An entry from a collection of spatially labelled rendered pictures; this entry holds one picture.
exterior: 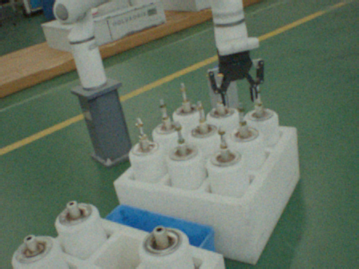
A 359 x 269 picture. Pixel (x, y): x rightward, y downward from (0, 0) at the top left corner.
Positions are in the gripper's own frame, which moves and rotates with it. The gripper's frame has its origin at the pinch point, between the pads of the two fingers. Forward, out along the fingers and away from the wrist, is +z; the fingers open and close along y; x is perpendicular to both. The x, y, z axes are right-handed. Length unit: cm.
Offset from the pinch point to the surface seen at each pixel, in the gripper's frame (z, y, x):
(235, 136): 9.9, 2.4, 0.1
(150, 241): 9.9, 27.5, 32.9
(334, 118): 35, -45, -43
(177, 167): 11.5, 18.9, 6.1
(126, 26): 20, 28, -228
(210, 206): 19.0, 13.4, 14.3
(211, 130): 10.0, 7.2, -6.6
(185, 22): 30, -19, -247
